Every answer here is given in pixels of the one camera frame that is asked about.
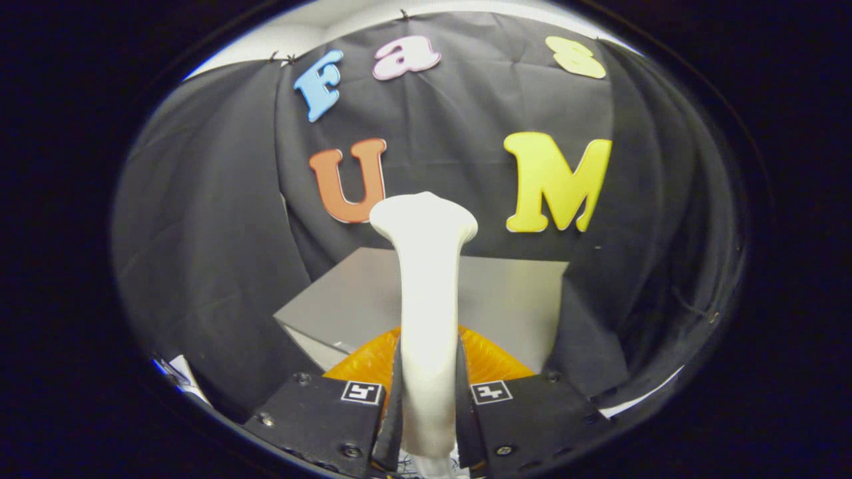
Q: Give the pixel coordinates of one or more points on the grey cabinet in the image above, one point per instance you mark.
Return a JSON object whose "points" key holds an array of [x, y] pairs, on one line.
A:
{"points": [[346, 299]]}

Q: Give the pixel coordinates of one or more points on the white garment steamer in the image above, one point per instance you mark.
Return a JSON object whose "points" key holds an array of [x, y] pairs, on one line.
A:
{"points": [[429, 299]]}

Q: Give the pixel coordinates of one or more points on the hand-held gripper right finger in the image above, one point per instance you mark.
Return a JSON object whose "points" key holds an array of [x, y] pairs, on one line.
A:
{"points": [[532, 416]]}

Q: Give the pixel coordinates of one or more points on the black backdrop cloth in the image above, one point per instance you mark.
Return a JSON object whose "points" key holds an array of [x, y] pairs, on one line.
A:
{"points": [[200, 233]]}

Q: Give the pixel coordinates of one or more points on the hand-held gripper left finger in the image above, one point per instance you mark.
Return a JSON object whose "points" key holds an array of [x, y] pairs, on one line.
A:
{"points": [[319, 419]]}

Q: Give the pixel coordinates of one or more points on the white paper sheet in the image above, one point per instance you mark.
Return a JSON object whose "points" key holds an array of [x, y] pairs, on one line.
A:
{"points": [[183, 372]]}

